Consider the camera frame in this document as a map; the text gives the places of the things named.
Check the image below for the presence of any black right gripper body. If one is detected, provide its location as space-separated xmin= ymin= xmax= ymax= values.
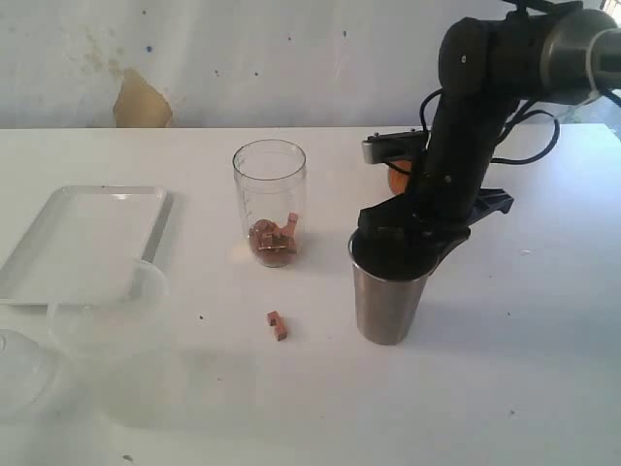
xmin=357 ymin=172 xmax=513 ymax=243

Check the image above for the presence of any wooden cup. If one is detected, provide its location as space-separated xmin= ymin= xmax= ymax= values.
xmin=387 ymin=160 xmax=411 ymax=195

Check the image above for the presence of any stainless steel cup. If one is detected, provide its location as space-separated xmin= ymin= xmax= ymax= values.
xmin=348 ymin=239 xmax=433 ymax=346

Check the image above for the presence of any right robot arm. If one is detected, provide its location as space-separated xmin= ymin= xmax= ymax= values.
xmin=350 ymin=1 xmax=620 ymax=281

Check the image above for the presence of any clear plastic shaker cup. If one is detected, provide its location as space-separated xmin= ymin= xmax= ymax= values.
xmin=232 ymin=139 xmax=307 ymax=268

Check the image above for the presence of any translucent plastic container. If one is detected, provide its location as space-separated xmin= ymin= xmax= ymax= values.
xmin=47 ymin=259 xmax=173 ymax=428

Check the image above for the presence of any white rectangular tray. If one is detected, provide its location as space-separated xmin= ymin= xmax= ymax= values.
xmin=1 ymin=185 xmax=173 ymax=306

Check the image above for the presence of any clear plastic lid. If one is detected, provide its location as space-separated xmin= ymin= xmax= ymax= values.
xmin=1 ymin=329 xmax=64 ymax=424

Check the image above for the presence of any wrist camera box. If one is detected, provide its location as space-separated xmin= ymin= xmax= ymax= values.
xmin=362 ymin=130 xmax=428 ymax=165

